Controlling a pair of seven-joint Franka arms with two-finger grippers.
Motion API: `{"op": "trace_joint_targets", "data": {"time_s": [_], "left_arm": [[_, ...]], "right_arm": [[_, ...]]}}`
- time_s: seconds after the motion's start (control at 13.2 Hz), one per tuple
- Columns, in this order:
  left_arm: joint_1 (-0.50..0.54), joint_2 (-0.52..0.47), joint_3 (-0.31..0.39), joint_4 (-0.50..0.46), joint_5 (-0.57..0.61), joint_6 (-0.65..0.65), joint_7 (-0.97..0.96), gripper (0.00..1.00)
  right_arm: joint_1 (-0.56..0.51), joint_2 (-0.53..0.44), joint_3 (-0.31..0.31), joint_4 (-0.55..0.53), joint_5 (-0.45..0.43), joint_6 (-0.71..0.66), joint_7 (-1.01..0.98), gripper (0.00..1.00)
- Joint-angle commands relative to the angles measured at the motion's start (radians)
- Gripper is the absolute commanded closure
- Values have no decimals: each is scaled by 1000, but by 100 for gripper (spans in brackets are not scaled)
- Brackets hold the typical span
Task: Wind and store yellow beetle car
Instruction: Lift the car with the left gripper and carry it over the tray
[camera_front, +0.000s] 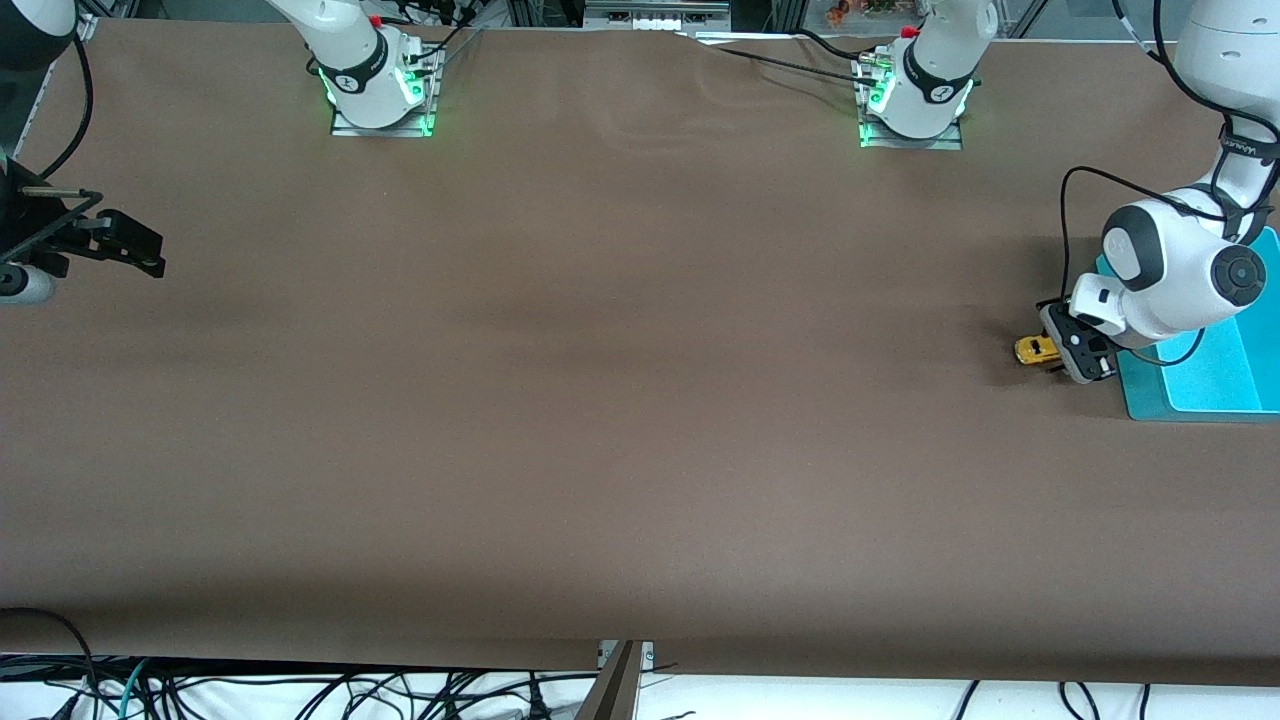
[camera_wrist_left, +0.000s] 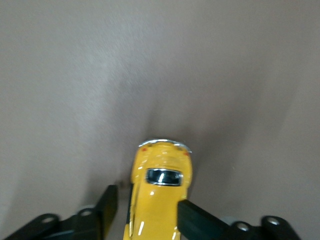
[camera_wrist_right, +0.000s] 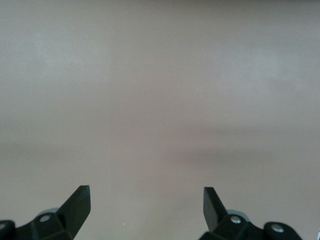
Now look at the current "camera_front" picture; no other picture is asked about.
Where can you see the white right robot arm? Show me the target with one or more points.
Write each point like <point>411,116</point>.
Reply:
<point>360,80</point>

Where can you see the yellow beetle toy car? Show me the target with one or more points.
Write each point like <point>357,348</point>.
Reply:
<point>1032,350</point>

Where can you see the brown table cover mat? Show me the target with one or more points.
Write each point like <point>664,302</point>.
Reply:
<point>640,400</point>

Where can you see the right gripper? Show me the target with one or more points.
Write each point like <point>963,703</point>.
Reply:
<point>18,222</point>

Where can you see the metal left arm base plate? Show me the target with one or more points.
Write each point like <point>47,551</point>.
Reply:
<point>950,145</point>

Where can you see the teal plastic bin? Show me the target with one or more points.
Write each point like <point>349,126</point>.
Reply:
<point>1200,385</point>

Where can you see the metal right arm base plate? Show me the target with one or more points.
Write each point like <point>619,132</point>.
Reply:
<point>345,130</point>

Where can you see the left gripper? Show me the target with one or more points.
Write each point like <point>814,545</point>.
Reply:
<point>1054,367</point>

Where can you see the metal camera post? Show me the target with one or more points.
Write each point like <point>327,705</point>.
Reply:
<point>615,690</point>

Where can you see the white power strip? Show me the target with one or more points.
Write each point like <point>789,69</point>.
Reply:
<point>655,20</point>

